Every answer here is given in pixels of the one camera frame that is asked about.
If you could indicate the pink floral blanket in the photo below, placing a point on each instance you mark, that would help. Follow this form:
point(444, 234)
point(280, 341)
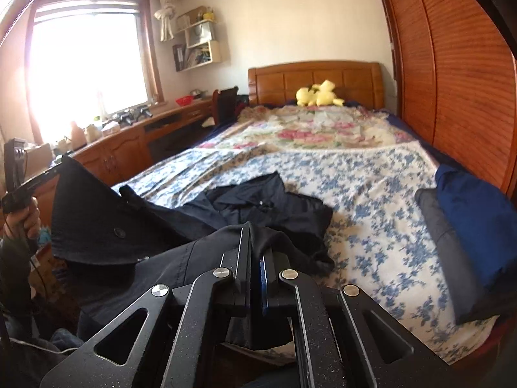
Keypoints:
point(315, 129)

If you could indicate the folded grey garment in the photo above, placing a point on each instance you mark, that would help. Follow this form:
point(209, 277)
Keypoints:
point(448, 250)

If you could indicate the yellow plush toy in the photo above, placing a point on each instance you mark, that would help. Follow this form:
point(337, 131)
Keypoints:
point(317, 95)

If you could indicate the blue floral bed sheet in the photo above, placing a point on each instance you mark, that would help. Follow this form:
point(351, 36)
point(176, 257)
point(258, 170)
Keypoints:
point(363, 210)

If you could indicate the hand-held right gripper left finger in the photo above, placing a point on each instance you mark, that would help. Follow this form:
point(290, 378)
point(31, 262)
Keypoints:
point(194, 323)

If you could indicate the folded blue garment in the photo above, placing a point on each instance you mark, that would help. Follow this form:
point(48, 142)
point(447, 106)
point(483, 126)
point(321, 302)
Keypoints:
point(476, 218)

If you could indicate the dark wooden chair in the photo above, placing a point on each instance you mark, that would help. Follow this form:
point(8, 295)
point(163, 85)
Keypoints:
point(224, 107)

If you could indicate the wooden louvred wardrobe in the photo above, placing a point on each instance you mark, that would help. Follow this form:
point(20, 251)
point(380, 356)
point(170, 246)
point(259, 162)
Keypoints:
point(452, 68)

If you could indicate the long wooden desk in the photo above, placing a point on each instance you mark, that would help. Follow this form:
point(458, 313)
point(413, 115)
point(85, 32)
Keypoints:
point(121, 149)

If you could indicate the wooden bed headboard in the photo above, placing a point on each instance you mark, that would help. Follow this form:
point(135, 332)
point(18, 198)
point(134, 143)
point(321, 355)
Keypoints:
point(274, 83)

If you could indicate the black metal device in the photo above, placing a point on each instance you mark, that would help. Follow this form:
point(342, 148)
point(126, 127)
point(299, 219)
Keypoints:
point(129, 115)

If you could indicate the wooden framed window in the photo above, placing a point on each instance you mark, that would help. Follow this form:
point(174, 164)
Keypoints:
point(89, 68)

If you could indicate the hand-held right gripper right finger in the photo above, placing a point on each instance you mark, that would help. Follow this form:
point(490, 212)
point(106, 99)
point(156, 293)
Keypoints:
point(323, 331)

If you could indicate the pale plastic bottle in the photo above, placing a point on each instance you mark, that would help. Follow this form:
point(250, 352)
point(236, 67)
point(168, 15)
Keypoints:
point(77, 135)

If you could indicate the black double-breasted coat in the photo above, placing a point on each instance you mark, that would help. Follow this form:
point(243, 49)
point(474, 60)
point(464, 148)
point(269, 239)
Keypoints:
point(121, 218)

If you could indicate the cream wall shelf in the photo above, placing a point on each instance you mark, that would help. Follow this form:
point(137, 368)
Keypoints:
point(214, 50)

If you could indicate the tied cream curtain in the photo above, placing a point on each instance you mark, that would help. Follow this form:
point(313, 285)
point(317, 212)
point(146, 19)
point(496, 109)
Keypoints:
point(166, 16)

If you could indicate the person's left forearm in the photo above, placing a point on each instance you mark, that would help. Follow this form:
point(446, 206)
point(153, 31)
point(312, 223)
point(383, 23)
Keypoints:
point(14, 279)

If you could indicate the red basket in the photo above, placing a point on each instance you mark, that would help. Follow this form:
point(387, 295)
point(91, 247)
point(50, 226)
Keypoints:
point(183, 101)

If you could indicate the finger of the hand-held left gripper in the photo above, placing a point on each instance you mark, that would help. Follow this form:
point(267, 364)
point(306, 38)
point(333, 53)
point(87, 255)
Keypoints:
point(40, 178)

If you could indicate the person's left hand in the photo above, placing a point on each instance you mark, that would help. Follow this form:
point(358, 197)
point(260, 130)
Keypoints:
point(33, 222)

